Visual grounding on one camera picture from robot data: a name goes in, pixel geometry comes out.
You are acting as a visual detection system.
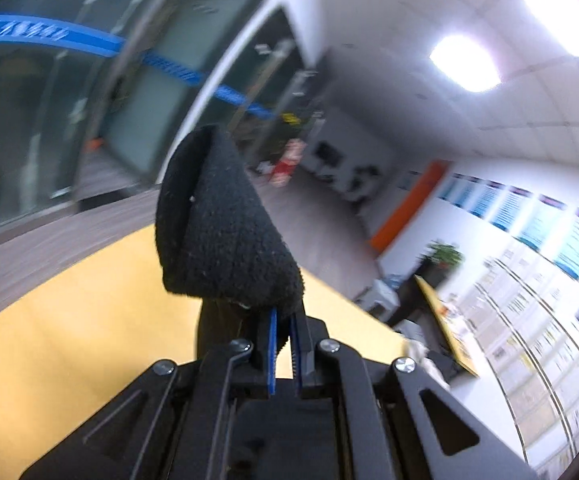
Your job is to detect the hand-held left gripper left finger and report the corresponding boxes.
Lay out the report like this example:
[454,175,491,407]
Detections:
[19,308,281,480]

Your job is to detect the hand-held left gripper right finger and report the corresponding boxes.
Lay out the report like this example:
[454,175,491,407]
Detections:
[288,310,540,480]

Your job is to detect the black fleece garment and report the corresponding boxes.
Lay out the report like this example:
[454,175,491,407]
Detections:
[155,124,305,362]

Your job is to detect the white office machine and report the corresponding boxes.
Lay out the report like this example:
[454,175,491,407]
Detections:
[354,278,401,321]

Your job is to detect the yellow-topped desk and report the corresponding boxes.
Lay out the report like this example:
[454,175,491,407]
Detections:
[394,274,481,378]

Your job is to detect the green potted plant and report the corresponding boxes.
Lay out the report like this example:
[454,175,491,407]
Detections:
[426,240,464,269]

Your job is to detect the dark office chair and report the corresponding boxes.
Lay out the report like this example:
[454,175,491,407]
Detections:
[345,164,383,204]

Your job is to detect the black monitor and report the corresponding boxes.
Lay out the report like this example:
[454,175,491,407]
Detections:
[314,142,342,167]

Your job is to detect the glass partition with blue stripe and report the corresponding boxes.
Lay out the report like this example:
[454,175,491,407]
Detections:
[0,0,320,256]

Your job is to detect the orange wall panel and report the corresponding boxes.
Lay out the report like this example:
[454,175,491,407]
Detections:
[371,160,451,252]

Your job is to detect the wall of paper notices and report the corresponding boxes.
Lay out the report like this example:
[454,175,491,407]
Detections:
[461,240,579,476]

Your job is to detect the row of blue wall posters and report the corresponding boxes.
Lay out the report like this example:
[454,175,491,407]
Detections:
[437,172,579,338]

